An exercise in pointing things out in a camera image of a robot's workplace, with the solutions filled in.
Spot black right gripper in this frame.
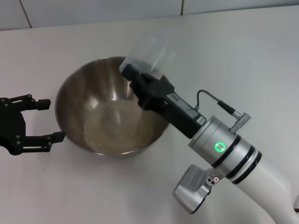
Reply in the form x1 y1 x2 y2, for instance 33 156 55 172
120 62 206 140

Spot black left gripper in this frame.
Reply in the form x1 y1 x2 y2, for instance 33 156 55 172
0 93 66 156

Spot clear plastic cup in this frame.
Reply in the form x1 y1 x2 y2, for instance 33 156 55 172
118 32 175 81

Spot stainless steel mixing bowl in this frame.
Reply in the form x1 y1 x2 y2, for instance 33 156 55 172
55 56 170 158

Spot white rice grains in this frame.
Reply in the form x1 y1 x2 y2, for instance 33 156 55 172
83 99 164 154

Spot right gripper cable with plug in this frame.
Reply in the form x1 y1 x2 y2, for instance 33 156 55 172
195 89 252 131

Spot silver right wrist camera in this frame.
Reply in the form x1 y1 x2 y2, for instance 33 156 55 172
172 163 221 214

